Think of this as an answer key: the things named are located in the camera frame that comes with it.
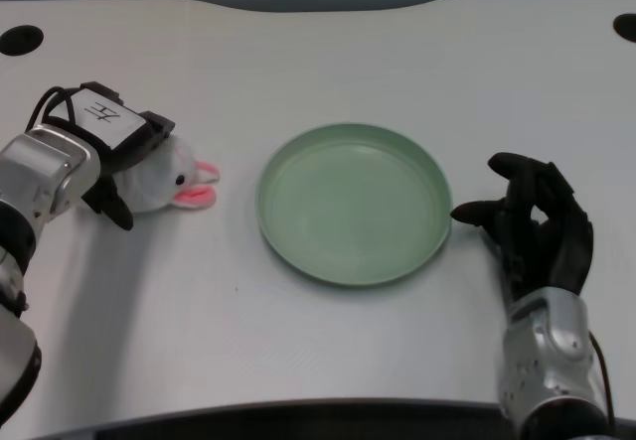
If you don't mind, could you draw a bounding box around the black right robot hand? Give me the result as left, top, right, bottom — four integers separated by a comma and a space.
449, 151, 595, 302

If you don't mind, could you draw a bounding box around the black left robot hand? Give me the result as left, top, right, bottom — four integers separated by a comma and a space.
37, 81, 177, 232

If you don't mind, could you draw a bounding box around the white rabbit plush doll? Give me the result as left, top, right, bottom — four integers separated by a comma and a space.
109, 132, 221, 214

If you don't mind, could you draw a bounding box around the green round plate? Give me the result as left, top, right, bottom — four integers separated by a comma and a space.
254, 121, 454, 288

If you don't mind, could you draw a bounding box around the black table cable grommet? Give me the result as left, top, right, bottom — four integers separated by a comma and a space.
0, 25, 45, 57
612, 13, 636, 43

